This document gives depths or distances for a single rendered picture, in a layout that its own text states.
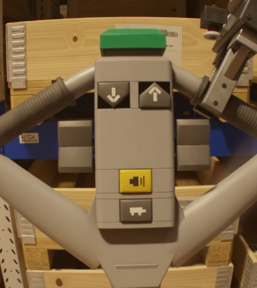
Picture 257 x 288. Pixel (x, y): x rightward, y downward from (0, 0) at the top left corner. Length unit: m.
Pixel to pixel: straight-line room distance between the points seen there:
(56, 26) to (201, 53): 0.47
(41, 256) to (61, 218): 0.90
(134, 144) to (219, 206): 0.13
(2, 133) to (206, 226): 0.27
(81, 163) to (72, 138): 0.03
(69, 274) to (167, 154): 1.00
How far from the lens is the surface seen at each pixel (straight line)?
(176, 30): 1.10
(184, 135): 0.40
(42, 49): 1.11
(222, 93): 0.41
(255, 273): 1.46
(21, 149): 1.23
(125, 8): 2.36
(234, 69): 0.41
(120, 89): 0.39
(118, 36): 0.42
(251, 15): 0.41
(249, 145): 1.27
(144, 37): 0.42
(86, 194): 1.16
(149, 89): 0.39
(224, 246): 1.32
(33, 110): 0.42
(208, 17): 0.45
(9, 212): 1.34
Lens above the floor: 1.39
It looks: 15 degrees down
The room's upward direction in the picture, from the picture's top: 1 degrees counter-clockwise
